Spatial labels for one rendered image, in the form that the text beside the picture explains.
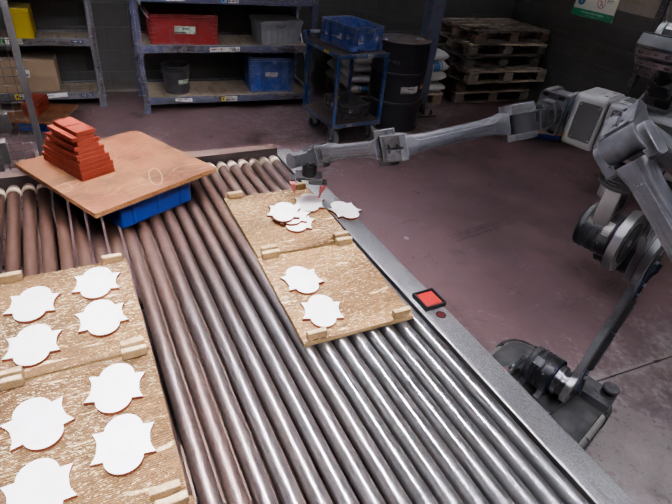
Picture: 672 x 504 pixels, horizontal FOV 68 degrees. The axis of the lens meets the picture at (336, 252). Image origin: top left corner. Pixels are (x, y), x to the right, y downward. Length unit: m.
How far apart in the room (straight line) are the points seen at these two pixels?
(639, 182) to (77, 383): 1.28
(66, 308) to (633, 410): 2.54
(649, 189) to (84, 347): 1.31
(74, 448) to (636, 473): 2.24
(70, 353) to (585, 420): 1.95
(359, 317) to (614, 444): 1.63
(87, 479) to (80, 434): 0.11
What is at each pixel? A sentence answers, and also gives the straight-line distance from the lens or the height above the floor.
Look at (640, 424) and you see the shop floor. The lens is 2.93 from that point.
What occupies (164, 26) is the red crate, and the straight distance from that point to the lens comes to 5.51.
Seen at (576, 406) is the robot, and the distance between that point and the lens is 2.47.
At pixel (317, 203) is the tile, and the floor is 0.95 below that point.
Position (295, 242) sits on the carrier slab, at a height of 0.94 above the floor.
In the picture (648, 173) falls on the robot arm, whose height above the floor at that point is 1.54.
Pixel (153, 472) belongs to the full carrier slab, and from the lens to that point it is 1.16.
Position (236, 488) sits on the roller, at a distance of 1.13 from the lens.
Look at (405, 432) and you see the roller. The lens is 1.24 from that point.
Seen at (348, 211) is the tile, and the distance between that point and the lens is 1.97.
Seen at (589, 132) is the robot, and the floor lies 1.43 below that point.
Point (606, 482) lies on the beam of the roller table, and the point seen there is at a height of 0.92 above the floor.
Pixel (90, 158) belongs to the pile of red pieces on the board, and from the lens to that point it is 1.94.
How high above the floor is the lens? 1.90
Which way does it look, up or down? 34 degrees down
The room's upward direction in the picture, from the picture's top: 6 degrees clockwise
